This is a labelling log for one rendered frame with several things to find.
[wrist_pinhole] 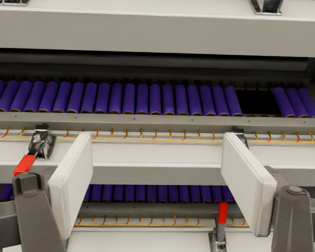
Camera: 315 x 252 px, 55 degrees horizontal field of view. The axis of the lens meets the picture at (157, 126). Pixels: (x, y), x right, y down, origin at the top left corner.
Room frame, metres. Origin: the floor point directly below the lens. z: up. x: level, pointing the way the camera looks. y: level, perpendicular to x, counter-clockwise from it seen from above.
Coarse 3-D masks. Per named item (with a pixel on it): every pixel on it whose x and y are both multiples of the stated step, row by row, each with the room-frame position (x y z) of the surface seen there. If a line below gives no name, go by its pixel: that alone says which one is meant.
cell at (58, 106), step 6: (60, 84) 0.45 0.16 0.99; (66, 84) 0.45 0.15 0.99; (60, 90) 0.43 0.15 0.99; (66, 90) 0.44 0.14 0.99; (60, 96) 0.42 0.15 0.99; (66, 96) 0.43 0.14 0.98; (60, 102) 0.41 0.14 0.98; (66, 102) 0.42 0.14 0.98; (54, 108) 0.40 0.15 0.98; (60, 108) 0.40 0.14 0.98
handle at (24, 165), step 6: (36, 138) 0.33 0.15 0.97; (36, 144) 0.33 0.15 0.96; (30, 150) 0.31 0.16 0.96; (36, 150) 0.31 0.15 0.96; (24, 156) 0.29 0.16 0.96; (30, 156) 0.29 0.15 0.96; (24, 162) 0.28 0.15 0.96; (30, 162) 0.29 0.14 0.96; (18, 168) 0.27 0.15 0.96; (24, 168) 0.27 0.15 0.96
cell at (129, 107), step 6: (126, 84) 0.46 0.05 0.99; (132, 84) 0.46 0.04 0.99; (126, 90) 0.44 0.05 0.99; (132, 90) 0.45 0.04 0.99; (126, 96) 0.43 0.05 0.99; (132, 96) 0.43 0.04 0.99; (126, 102) 0.42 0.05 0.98; (132, 102) 0.42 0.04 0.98; (126, 108) 0.40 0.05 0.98; (132, 108) 0.41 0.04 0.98
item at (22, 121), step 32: (0, 128) 0.37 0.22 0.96; (32, 128) 0.37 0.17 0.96; (64, 128) 0.37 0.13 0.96; (96, 128) 0.37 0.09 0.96; (128, 128) 0.38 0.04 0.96; (160, 128) 0.38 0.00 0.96; (192, 128) 0.38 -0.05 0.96; (224, 128) 0.38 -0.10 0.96; (256, 128) 0.38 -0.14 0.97; (288, 128) 0.39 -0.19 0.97
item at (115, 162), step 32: (128, 64) 0.50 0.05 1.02; (160, 64) 0.50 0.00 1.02; (192, 64) 0.50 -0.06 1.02; (224, 64) 0.51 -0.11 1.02; (256, 64) 0.51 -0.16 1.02; (288, 64) 0.51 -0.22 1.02; (0, 160) 0.32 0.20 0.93; (96, 160) 0.33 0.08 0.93; (128, 160) 0.33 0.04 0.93; (160, 160) 0.34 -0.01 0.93; (192, 160) 0.34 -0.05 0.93; (288, 160) 0.35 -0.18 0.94
